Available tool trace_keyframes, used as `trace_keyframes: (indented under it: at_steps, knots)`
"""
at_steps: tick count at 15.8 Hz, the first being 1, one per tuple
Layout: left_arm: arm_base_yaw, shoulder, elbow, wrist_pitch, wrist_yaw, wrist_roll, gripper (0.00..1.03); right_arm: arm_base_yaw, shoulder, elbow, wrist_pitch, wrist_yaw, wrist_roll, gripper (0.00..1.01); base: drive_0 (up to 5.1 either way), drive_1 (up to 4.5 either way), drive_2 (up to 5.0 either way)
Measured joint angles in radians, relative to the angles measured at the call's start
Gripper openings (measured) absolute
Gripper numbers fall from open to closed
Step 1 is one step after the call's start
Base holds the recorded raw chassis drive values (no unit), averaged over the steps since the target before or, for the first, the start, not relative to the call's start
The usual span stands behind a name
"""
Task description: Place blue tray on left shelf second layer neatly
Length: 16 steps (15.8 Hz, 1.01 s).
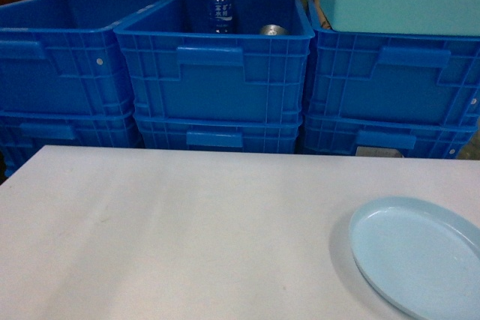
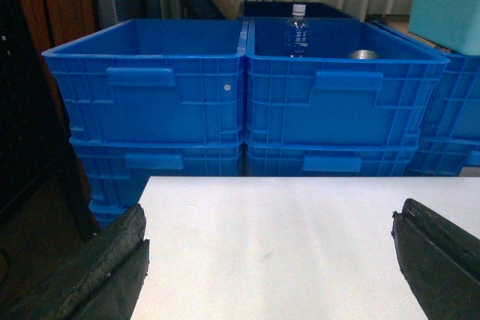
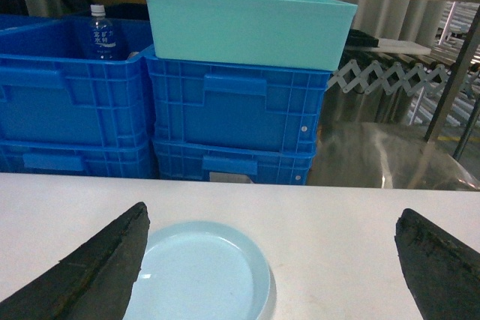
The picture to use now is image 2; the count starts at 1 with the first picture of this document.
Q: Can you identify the silver metal can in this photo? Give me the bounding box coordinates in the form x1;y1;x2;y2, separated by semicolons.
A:
348;49;380;60

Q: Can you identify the blue crate bottom middle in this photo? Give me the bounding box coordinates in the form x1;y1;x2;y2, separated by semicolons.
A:
246;141;417;177

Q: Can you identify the black box behind crates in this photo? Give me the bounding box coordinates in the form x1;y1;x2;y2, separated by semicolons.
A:
238;1;352;19

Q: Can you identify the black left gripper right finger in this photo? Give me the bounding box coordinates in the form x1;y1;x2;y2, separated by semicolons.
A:
391;199;479;319

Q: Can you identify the blue crate top right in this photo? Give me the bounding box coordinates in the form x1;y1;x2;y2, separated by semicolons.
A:
374;22;480;141

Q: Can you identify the blue crate bottom left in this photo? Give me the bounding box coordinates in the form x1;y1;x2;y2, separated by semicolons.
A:
70;139;243;228

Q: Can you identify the blue crate top left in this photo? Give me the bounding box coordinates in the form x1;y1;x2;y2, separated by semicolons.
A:
43;19;248;145

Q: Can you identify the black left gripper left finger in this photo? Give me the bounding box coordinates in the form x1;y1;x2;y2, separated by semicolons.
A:
7;205;149;319

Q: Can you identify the blue crate bottom right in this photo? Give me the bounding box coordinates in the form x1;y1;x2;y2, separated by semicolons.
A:
403;137;479;177

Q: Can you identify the blue crate top middle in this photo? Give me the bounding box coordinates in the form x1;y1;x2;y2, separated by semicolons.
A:
247;18;449;147

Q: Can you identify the blue crate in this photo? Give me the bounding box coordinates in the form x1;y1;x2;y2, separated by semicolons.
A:
70;139;243;228
43;19;248;145
246;141;417;177
247;18;449;147
403;137;479;177
374;22;480;141

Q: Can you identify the clear water bottle blue label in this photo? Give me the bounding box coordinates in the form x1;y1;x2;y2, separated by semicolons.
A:
284;4;310;58

